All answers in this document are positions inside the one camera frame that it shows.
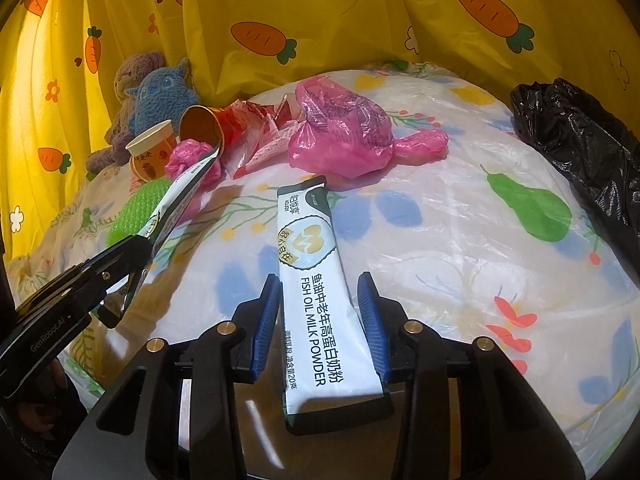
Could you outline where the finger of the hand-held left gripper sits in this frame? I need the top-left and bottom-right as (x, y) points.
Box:
(69, 237), (157, 288)
(95, 270), (145, 328)

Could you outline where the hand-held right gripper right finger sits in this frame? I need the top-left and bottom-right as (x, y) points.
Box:
(357, 271), (586, 480)

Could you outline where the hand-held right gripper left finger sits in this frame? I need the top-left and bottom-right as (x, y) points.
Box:
(52, 274), (283, 480)

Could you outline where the green scrub sponge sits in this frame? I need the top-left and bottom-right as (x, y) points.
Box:
(107, 177), (173, 247)

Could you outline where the white powder sachet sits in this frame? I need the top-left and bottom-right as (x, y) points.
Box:
(276, 176), (393, 435)
(107, 145), (223, 321)

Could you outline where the white orange paper cup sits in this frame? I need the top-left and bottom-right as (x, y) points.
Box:
(125, 119), (179, 182)

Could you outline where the red paper cup gold inside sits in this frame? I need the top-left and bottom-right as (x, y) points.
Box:
(179, 105), (242, 162)

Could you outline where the black trash bag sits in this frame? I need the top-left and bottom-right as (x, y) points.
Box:
(510, 77), (640, 243)

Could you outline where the small crumpled pink plastic bag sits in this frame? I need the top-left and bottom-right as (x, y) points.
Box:
(165, 140), (222, 187)

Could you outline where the blue plush toy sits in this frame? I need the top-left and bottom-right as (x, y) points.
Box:
(125, 57), (202, 137)

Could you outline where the crumpled red white wrapper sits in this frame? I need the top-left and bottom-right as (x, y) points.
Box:
(225, 94), (301, 133)
(234, 125), (297, 177)

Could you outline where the purple plush bear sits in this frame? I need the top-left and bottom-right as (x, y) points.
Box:
(85, 51), (167, 174)

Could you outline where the large pink plastic bag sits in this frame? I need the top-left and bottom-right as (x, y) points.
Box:
(287, 76), (448, 181)

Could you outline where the yellow carrot print curtain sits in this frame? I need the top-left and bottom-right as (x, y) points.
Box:
(0, 0), (640, 271)

